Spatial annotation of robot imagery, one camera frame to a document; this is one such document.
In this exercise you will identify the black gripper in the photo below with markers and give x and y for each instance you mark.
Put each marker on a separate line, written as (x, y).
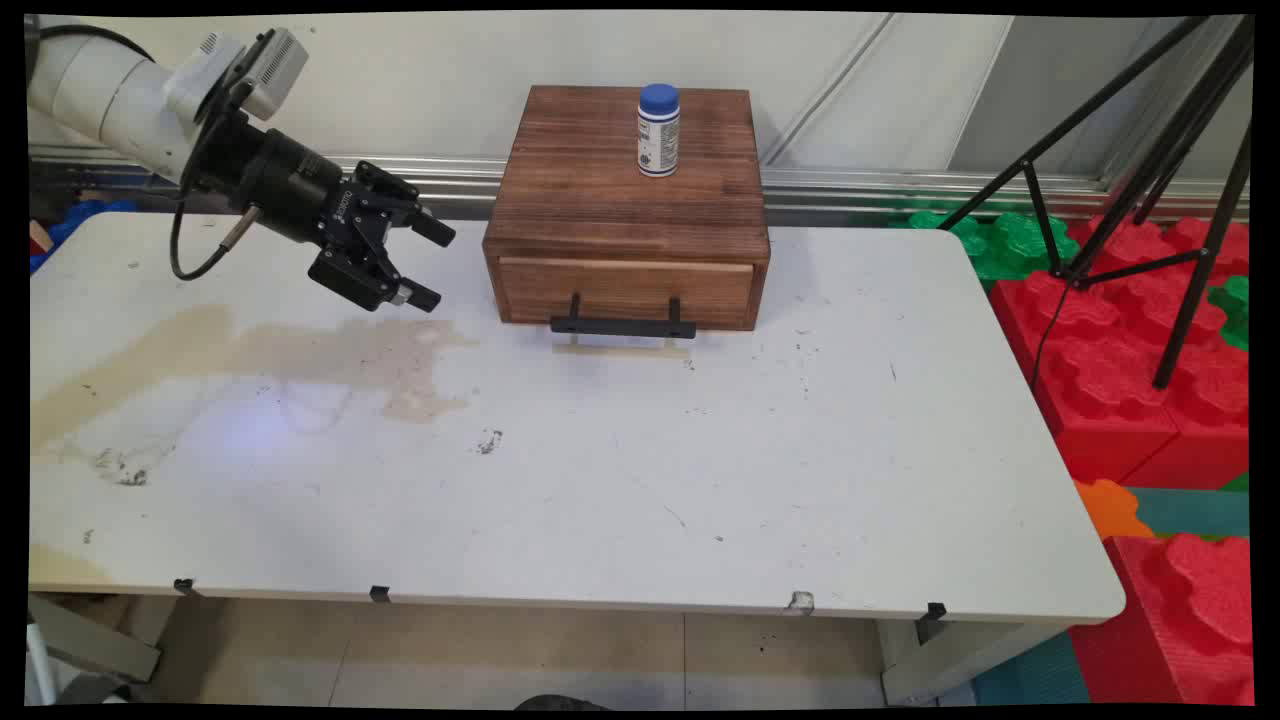
(280, 185)

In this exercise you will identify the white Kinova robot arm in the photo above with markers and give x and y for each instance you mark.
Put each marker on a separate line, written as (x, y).
(105, 95)

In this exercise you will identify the dark wooden drawer cabinet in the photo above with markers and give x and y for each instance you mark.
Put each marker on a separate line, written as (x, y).
(610, 190)

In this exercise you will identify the blue foam block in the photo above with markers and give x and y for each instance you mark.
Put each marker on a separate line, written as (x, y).
(80, 220)

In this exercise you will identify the white bottle with blue cap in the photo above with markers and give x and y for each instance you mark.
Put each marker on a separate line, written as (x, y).
(658, 135)

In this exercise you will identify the grey table leg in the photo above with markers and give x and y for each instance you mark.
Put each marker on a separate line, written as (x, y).
(95, 640)
(950, 660)

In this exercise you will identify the green foam block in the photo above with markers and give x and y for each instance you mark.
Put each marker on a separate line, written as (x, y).
(1005, 245)
(1232, 310)

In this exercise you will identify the large red foam block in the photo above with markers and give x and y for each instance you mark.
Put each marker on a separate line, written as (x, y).
(1180, 240)
(1215, 410)
(1180, 630)
(1100, 390)

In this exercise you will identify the orange foam block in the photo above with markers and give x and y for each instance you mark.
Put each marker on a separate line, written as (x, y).
(1110, 510)

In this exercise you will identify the teal foam mat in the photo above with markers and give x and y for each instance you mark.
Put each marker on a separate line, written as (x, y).
(1030, 675)
(1195, 512)

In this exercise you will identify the black tripod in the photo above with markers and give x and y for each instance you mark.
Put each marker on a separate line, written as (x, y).
(1195, 100)

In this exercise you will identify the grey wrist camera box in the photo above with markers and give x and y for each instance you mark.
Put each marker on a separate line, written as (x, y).
(262, 70)

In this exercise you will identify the aluminium wall rail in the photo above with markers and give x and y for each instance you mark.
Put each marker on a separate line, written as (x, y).
(880, 185)

